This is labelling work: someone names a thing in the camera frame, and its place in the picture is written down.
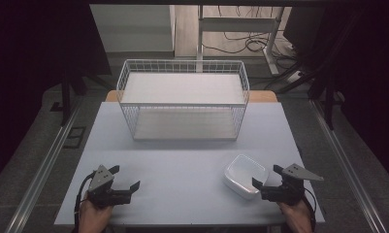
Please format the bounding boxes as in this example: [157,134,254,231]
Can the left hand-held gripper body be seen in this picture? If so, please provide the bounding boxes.
[85,164,132,209]

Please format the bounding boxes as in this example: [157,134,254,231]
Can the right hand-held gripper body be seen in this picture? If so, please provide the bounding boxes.
[260,162,325,206]

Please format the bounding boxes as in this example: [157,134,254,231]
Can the white plastic bowl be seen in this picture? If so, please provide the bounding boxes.
[222,153,270,201]

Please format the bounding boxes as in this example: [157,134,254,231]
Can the person's left hand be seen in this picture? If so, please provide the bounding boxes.
[78,193,114,233]

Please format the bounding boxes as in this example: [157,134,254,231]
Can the person's right hand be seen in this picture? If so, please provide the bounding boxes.
[276,199,313,233]

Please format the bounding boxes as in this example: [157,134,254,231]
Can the wooden table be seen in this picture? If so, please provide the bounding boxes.
[105,89,278,104]

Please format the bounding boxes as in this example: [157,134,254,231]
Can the black metal stand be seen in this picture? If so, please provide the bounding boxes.
[323,73,336,131]
[60,69,72,127]

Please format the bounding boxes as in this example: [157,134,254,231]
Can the white power strip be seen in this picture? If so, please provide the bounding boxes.
[286,70,303,84]

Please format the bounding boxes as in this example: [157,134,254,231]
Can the dark curtain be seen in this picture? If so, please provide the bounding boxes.
[307,0,389,187]
[0,0,113,189]

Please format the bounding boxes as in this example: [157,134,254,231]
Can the white cabinet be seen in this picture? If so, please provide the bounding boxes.
[89,4,178,54]

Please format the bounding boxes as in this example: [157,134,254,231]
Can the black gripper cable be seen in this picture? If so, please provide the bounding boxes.
[72,171,98,233]
[301,187,318,233]

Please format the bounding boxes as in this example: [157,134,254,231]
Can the black floor socket frame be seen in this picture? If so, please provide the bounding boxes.
[62,125,87,150]

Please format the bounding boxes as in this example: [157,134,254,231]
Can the aluminium rail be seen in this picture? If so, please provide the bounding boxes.
[4,96,85,233]
[308,98,389,233]

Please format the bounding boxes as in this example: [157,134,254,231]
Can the white wire basket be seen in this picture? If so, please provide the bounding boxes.
[115,58,250,142]

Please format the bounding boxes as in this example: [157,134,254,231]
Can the black floor cables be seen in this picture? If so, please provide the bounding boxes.
[201,5,301,71]

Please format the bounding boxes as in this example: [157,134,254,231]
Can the white metal desk frame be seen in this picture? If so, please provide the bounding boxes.
[196,4,285,77]

